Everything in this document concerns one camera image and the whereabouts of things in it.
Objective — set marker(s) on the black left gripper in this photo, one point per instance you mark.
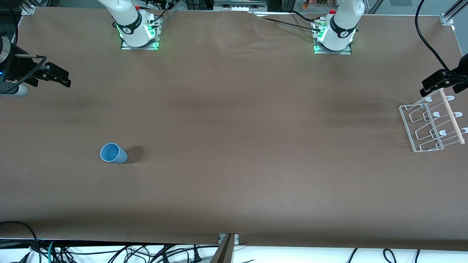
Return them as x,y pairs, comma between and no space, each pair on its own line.
461,71

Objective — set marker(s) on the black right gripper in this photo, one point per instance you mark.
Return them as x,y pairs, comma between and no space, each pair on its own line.
22,66

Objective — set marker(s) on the blue plastic cup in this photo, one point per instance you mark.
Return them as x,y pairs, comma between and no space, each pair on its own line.
117,156

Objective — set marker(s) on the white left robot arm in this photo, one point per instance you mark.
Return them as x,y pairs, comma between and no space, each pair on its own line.
343,22

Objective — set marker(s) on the grey connector box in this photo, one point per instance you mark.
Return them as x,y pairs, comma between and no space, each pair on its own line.
239,5

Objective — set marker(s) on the aluminium corner post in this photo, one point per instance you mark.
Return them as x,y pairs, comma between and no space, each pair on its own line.
448,19
29,10

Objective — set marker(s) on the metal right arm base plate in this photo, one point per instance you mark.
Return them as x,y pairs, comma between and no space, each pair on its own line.
139,48

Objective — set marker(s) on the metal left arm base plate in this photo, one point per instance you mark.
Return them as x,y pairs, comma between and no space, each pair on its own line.
332,52

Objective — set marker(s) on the aluminium frame beam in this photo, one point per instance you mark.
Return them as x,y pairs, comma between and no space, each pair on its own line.
225,252

